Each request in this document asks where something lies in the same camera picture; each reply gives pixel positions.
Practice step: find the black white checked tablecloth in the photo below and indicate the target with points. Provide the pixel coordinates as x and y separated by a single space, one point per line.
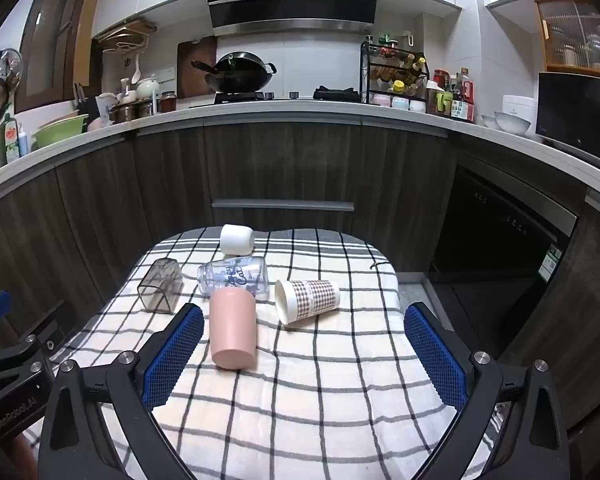
320 395

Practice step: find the brown framed window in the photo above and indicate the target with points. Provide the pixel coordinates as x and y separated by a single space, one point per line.
55 40

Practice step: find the white rice cooker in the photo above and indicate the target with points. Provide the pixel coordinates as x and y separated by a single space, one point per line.
522 105

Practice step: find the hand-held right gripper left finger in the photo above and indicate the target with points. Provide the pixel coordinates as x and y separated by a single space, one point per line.
177 355

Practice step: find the white bowl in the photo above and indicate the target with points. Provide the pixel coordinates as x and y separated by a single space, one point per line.
509 122

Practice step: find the white teapot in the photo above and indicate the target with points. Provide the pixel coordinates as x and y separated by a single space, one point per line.
147 89

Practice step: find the black wok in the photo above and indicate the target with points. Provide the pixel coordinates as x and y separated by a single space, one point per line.
240 74

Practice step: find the green plastic basin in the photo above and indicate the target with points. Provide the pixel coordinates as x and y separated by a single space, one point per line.
60 132

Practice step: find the black microwave oven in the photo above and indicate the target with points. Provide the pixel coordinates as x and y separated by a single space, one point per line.
577 110

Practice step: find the knife block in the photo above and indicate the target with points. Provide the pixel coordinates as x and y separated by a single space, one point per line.
87 102

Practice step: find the dark wooden cutting board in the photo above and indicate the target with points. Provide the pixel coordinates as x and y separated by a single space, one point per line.
192 77

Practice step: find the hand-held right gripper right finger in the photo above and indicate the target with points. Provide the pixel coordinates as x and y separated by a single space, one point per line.
437 355

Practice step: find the black dishwasher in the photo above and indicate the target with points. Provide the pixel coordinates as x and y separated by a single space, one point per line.
495 230

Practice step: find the steel pot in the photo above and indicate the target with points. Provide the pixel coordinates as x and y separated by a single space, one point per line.
130 111

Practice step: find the red jar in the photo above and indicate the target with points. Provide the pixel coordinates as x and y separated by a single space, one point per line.
168 102

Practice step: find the black gas stove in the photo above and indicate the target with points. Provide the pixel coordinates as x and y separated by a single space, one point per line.
285 96

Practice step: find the grey translucent cup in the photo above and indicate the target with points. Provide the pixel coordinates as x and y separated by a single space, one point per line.
160 285

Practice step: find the green dish soap bottle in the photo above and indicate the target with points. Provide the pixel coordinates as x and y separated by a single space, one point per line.
9 140

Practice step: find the white cup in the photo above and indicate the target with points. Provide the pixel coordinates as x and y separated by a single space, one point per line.
236 239

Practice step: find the wooden glass door cabinet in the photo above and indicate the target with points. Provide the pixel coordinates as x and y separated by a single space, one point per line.
577 35

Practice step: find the pink cup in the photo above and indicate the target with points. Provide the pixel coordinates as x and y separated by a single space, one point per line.
232 330

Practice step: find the checkered paper cup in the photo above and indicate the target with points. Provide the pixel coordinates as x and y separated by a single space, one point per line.
310 300

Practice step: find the person's left forearm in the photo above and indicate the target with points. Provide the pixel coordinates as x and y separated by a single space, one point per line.
25 457

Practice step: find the clear glass bottle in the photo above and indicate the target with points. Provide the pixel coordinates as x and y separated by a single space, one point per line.
237 275

